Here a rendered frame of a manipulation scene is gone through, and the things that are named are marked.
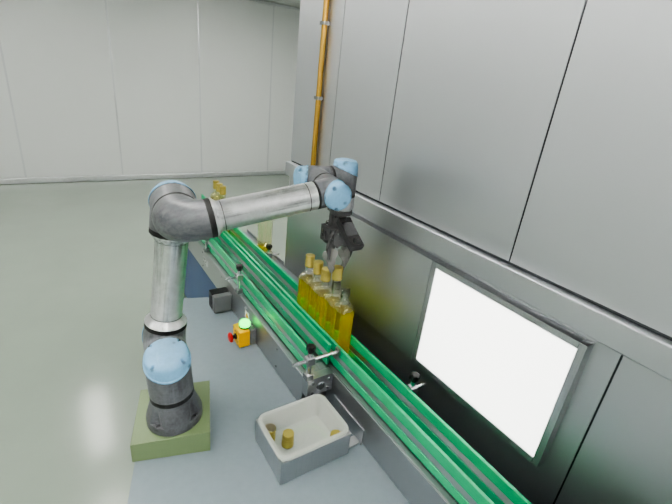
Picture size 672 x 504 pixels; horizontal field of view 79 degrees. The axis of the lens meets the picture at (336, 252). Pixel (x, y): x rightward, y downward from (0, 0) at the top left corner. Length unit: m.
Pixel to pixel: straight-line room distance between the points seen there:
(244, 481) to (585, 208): 1.05
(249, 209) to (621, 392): 0.87
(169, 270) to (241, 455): 0.56
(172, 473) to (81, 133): 6.00
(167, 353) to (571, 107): 1.10
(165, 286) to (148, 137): 5.88
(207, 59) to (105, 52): 1.37
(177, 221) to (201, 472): 0.68
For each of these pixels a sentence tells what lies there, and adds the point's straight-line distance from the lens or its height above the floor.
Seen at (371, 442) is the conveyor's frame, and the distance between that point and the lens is 1.32.
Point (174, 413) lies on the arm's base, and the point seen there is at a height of 0.89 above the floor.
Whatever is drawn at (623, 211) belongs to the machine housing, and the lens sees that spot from 0.93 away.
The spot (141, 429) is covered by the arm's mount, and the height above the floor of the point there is 0.82.
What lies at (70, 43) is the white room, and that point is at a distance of 6.83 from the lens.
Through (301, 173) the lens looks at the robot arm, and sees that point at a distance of 1.17.
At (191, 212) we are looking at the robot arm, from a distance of 0.99.
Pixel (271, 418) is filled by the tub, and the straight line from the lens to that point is 1.31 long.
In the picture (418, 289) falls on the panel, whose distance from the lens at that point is 1.23.
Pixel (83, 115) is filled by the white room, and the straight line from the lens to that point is 6.88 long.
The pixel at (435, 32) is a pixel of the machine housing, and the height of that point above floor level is 1.89.
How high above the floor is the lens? 1.76
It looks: 23 degrees down
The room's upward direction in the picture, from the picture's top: 6 degrees clockwise
